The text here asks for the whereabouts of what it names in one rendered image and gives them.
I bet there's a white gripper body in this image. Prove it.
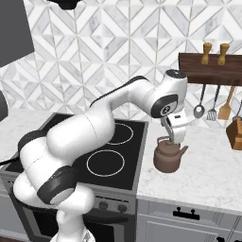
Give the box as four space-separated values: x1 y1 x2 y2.
161 117 188 145

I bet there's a brown kettle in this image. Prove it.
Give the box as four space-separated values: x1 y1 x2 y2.
152 135 189 174

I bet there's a black hob stove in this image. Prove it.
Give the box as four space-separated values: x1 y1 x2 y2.
0 112 150 242

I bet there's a black stove knob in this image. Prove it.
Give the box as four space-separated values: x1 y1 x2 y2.
117 203 128 214
98 200 109 211

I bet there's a grey metal ladle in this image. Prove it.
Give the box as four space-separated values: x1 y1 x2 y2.
193 83 208 120

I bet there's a grey slotted spatula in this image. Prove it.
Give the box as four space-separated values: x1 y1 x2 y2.
205 84 221 122

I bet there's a wooden spatula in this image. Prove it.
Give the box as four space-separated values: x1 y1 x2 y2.
216 85 236 121

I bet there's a brown wooden knife block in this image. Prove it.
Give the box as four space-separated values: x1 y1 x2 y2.
225 117 242 151

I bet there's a grey hanging utensil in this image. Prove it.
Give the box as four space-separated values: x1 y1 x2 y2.
232 99 242 123

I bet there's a wooden pepper mill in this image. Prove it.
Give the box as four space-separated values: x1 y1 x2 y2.
216 43 231 66
200 42 213 66

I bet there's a grey drawer front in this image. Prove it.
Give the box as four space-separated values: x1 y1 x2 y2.
136 198 242 229

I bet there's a grey cupboard door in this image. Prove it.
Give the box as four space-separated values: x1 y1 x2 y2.
135 214 234 242

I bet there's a dark grey rounded object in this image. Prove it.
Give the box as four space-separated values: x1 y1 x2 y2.
0 91 9 123

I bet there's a grey cupboard run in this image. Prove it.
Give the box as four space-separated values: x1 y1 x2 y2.
0 178 31 242

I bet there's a dark grey range hood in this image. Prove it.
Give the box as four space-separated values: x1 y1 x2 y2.
0 0 35 69

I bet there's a dark wooden wall shelf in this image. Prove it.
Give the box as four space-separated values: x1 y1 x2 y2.
178 52 242 87

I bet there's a black drawer handle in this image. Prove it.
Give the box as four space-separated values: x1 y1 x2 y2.
172 206 201 221

